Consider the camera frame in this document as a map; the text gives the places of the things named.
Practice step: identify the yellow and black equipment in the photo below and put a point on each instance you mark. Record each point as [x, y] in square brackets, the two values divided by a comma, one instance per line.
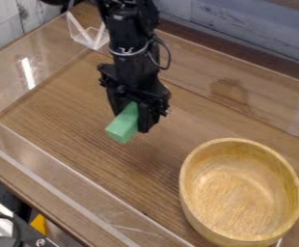
[27, 236]

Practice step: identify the clear acrylic corner bracket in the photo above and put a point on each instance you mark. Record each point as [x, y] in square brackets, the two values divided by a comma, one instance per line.
[92, 37]

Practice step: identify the brown wooden bowl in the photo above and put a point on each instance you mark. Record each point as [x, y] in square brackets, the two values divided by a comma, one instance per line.
[240, 193]

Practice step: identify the green rectangular block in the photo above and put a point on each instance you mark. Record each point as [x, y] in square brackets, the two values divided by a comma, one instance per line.
[124, 127]

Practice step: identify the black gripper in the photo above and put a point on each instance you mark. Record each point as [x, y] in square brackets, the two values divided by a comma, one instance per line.
[132, 80]

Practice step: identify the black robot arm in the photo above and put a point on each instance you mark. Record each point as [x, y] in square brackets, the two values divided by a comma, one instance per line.
[132, 21]

